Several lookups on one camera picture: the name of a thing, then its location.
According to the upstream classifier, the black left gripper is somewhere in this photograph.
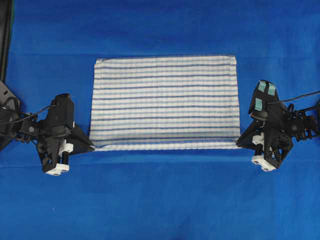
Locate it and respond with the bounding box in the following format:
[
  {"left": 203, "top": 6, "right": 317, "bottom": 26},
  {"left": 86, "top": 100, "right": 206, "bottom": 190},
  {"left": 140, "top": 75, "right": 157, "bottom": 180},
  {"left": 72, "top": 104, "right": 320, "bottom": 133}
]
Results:
[{"left": 36, "top": 120, "right": 95, "bottom": 175}]

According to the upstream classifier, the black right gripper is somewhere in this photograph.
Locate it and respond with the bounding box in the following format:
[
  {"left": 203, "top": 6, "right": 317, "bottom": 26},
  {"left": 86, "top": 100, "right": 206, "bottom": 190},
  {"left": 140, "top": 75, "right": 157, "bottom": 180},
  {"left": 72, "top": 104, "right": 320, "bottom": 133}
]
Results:
[{"left": 236, "top": 120, "right": 294, "bottom": 172}]

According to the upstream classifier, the blue striped white towel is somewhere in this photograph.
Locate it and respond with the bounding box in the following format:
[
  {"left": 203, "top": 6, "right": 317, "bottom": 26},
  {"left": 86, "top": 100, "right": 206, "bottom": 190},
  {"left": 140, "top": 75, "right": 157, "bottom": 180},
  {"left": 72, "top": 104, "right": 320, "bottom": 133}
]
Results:
[{"left": 89, "top": 54, "right": 240, "bottom": 151}]

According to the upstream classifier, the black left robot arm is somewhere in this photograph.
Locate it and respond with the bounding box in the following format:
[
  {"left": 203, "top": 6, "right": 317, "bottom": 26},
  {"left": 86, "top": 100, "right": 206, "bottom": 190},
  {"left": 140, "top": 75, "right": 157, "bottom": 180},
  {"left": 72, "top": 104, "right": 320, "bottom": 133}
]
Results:
[{"left": 0, "top": 82, "right": 95, "bottom": 176}]

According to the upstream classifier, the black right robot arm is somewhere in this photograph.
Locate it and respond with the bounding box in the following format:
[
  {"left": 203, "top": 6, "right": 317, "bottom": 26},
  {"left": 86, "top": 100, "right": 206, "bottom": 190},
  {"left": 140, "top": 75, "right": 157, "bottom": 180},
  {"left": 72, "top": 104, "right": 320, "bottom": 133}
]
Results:
[{"left": 236, "top": 103, "right": 320, "bottom": 172}]

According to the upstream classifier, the blue table cloth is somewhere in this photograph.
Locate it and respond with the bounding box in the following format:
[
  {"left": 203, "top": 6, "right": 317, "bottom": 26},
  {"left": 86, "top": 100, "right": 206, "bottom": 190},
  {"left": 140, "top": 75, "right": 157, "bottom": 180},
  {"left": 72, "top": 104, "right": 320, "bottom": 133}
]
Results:
[{"left": 0, "top": 0, "right": 320, "bottom": 240}]

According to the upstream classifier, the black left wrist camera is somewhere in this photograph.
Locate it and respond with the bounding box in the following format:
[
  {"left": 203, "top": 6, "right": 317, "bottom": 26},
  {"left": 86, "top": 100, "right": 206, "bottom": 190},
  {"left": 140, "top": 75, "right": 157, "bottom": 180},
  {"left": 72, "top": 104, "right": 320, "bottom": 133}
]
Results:
[{"left": 45, "top": 93, "right": 75, "bottom": 129}]

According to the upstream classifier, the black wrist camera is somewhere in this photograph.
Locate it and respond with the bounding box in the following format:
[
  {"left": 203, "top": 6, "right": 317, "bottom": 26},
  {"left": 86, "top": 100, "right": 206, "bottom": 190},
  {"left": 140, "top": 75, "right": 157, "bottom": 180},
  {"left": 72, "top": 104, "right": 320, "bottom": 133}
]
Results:
[
  {"left": 248, "top": 80, "right": 279, "bottom": 122},
  {"left": 45, "top": 93, "right": 75, "bottom": 129}
]

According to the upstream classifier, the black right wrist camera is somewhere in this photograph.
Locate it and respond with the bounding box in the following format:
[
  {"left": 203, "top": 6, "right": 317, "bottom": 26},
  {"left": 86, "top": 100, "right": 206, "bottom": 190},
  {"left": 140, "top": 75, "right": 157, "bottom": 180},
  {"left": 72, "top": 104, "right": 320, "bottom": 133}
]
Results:
[{"left": 248, "top": 80, "right": 279, "bottom": 122}]

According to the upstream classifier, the black left camera cable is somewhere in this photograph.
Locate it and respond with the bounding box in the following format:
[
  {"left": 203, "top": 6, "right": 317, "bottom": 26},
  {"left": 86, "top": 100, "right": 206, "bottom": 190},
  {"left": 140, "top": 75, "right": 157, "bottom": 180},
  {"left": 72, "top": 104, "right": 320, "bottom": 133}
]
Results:
[{"left": 0, "top": 96, "right": 57, "bottom": 126}]

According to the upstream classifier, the black camera cable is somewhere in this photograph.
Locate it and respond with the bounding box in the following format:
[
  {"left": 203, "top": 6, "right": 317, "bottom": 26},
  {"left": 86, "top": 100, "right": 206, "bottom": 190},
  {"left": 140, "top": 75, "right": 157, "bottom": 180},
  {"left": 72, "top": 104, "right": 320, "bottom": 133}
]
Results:
[
  {"left": 0, "top": 96, "right": 57, "bottom": 126},
  {"left": 264, "top": 90, "right": 320, "bottom": 104}
]

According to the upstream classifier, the black right camera cable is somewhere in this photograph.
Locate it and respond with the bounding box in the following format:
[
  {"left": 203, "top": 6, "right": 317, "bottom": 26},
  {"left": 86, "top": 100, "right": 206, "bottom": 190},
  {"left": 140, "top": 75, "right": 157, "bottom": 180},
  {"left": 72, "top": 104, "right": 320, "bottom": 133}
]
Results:
[{"left": 264, "top": 90, "right": 320, "bottom": 104}]

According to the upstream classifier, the black frame post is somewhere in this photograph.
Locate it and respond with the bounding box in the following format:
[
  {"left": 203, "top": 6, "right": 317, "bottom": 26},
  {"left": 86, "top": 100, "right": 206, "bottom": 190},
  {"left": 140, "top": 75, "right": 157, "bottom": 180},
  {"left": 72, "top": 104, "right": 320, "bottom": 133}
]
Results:
[{"left": 0, "top": 0, "right": 13, "bottom": 82}]

